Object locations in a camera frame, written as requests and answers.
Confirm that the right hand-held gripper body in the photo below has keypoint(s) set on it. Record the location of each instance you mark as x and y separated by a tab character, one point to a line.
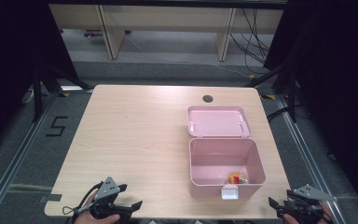
307	193

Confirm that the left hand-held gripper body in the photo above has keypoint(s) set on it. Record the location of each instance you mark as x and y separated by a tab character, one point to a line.
107	189

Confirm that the pink plastic storage box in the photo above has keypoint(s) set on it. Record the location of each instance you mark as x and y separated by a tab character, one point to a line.
217	155

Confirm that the person's right hand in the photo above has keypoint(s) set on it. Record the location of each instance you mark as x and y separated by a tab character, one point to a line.
327	217

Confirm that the person's left hand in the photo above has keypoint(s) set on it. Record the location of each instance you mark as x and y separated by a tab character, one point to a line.
96	221

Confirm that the orange and red snack packet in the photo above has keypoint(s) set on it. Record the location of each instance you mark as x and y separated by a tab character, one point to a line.
236	178

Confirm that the grey tape strip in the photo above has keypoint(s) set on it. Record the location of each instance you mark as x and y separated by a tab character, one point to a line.
51	197

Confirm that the black metal stand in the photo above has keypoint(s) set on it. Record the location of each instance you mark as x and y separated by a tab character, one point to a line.
38	93
291	93

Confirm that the black curtain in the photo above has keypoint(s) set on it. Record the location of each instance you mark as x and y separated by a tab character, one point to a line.
9	62
338	77

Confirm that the round black table grommet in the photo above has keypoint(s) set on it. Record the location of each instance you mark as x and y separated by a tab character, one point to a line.
207	99

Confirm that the light wooden bench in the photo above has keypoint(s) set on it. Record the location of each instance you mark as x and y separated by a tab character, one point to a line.
167	17

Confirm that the metal floor rail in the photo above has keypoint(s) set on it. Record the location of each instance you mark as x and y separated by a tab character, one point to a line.
12	165
307	155

